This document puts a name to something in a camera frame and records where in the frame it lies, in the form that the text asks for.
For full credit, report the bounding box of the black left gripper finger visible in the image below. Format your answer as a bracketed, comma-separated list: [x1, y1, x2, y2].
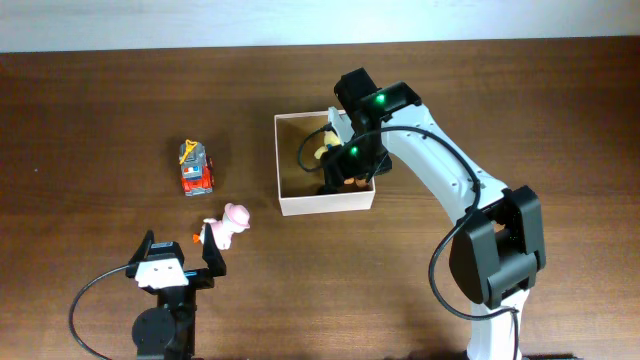
[202, 223, 227, 277]
[128, 230, 154, 265]

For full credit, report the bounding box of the yellow plush duck toy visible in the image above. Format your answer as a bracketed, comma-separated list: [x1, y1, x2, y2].
[314, 131, 369, 193]

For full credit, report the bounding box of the pink cardboard box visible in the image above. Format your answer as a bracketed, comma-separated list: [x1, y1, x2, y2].
[274, 110, 376, 216]

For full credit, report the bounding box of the red grey toy truck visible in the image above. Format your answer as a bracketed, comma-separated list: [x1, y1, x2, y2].
[179, 139, 215, 197]

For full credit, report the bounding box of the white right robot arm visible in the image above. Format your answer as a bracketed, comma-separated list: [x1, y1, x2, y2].
[315, 68, 546, 359]

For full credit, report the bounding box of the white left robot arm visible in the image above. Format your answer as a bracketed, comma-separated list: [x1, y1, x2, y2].
[125, 224, 227, 360]

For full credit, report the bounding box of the pink white toy duck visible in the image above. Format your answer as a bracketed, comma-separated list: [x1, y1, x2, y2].
[192, 203, 250, 250]

